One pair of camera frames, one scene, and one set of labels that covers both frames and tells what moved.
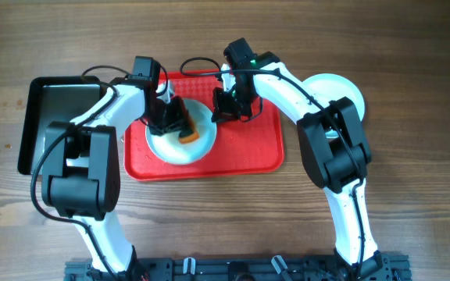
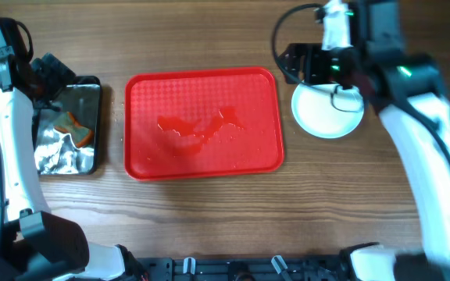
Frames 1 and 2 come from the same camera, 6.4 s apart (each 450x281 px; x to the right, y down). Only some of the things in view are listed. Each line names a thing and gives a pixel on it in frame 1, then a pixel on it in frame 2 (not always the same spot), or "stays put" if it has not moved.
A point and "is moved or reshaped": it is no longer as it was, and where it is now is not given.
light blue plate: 167,147 is moved or reshaped
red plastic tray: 255,147 stays put
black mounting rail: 244,270 stays put
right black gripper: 223,112 to 314,54
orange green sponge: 191,134 is moved or reshaped
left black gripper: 178,119 to 58,73
